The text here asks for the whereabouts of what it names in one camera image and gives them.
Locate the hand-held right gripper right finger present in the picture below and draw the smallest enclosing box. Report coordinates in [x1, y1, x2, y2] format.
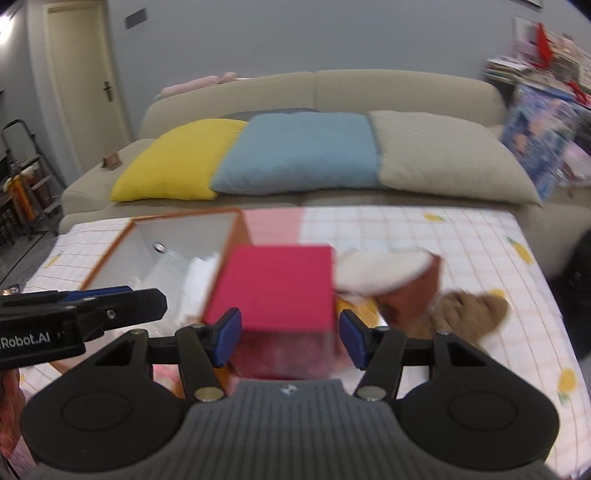
[339, 310, 492, 401]

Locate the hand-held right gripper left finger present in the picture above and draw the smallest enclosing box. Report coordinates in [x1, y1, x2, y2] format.
[92, 308, 243, 401]

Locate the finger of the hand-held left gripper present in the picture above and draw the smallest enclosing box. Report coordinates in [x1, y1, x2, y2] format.
[0, 286, 134, 308]
[76, 288, 168, 342]

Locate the yellow snack packet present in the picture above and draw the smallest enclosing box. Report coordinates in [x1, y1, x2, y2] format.
[336, 295, 380, 319]

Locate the red-lidded clear box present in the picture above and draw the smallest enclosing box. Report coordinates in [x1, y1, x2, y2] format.
[203, 244, 342, 380]

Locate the white round pad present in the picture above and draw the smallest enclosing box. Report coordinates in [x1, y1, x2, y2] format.
[335, 249, 435, 296]

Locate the orange cardboard box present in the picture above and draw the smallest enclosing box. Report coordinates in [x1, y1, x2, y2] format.
[51, 209, 254, 370]

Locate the brown fluffy towel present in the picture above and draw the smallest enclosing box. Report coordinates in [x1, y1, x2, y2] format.
[406, 290, 510, 354]

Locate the person's left forearm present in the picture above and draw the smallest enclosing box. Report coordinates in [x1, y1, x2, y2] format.
[0, 369, 21, 418]

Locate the yellow pillow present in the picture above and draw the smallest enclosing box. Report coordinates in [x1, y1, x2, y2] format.
[110, 119, 247, 202]

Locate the grey-green pillow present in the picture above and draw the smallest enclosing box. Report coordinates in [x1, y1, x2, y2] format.
[368, 110, 543, 206]

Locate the cream door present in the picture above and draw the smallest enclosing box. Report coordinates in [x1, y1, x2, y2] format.
[44, 0, 132, 185]

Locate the grey striped cloth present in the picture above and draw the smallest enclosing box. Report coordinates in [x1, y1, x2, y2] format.
[226, 107, 319, 121]

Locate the pink plush toy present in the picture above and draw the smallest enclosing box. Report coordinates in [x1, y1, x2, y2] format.
[154, 72, 238, 99]

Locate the black backpack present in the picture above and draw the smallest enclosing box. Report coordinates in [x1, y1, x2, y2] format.
[549, 231, 591, 356]

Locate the beige sofa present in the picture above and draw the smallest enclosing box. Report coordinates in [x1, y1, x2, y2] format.
[59, 69, 578, 278]

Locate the blue printed pillow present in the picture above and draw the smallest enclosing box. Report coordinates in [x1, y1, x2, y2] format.
[501, 83, 580, 199]

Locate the stack of papers and books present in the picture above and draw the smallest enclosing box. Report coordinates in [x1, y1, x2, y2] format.
[485, 55, 532, 85]

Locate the red hanging ornament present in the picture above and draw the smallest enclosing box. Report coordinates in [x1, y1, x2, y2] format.
[536, 23, 553, 63]

